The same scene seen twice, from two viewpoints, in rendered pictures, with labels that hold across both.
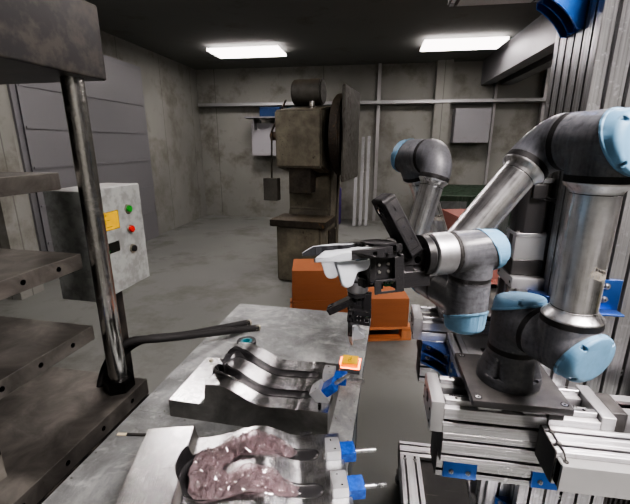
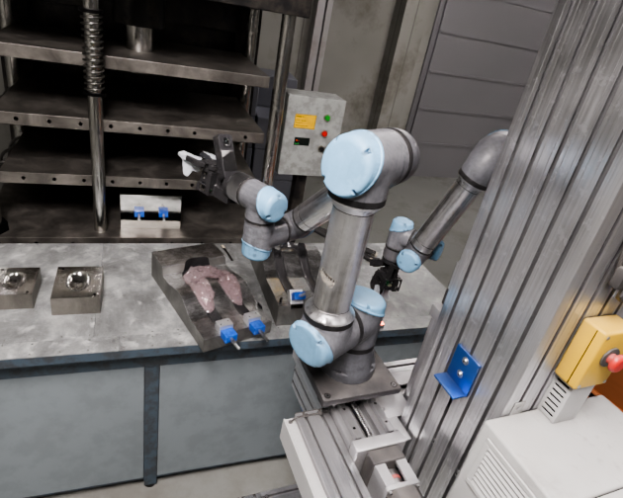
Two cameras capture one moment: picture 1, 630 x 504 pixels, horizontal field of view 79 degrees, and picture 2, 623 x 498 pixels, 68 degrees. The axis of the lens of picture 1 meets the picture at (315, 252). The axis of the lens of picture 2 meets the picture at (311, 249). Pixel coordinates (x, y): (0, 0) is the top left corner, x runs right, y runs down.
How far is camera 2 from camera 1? 1.25 m
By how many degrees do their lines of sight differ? 52
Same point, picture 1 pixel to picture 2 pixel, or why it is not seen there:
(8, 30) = not seen: outside the picture
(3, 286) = (209, 132)
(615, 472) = (297, 454)
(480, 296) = (246, 230)
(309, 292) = not seen: hidden behind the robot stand
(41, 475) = (186, 237)
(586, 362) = (297, 339)
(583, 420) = (345, 432)
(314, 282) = not seen: hidden behind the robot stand
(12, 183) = (235, 76)
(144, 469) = (185, 250)
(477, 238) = (252, 188)
